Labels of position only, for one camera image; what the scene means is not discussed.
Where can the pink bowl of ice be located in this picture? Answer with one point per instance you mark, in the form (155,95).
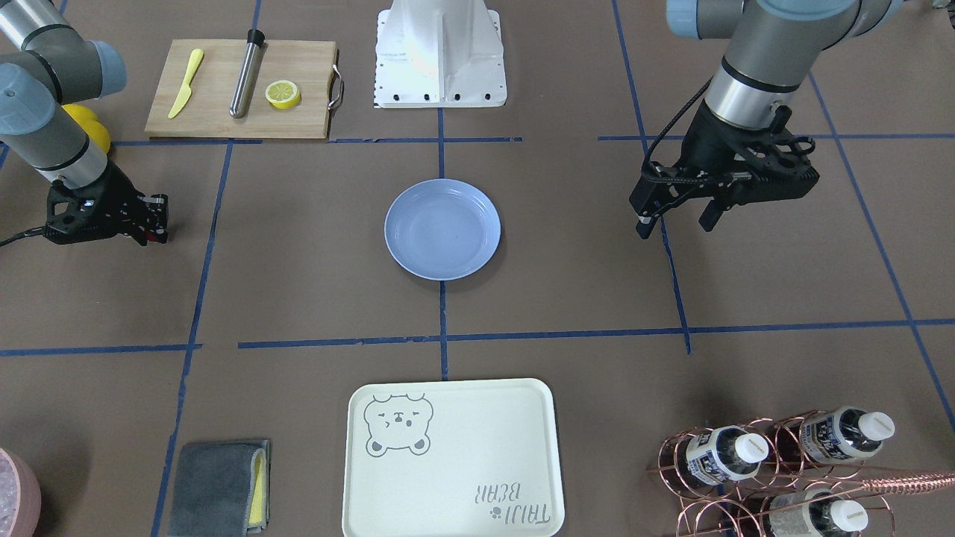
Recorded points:
(21,496)

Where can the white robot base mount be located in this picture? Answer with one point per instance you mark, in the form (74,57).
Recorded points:
(439,54)

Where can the half lemon slice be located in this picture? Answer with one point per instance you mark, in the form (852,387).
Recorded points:
(283,95)

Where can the steel cylinder black cap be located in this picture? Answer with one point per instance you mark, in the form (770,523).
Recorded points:
(254,51)

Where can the copper wire bottle rack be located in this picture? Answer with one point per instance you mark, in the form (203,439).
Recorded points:
(744,508)

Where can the grey yellow folded cloth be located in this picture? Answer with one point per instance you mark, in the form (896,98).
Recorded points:
(221,489)

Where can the bottle white cap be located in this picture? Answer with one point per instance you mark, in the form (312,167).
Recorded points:
(846,434)
(725,454)
(814,513)

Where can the blue plastic plate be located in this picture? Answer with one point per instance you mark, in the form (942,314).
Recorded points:
(442,229)

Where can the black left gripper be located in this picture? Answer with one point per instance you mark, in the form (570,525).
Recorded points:
(707,140)

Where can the yellow plastic knife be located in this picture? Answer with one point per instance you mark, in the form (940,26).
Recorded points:
(185,91)

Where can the yellow lemon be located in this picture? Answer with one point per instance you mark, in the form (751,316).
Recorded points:
(80,113)
(98,134)

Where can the cream bear tray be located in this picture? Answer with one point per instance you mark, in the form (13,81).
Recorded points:
(453,458)

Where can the yellow lemon front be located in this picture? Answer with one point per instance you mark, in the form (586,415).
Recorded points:
(98,134)

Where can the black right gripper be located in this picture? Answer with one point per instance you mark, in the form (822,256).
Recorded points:
(113,195)

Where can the bottle white cap lower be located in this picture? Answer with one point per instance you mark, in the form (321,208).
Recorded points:
(814,513)

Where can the yellow lemon back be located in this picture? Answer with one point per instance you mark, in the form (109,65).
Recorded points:
(80,113)

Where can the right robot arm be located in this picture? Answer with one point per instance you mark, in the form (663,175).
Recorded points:
(53,66)

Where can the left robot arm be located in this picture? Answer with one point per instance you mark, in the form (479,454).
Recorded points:
(772,47)

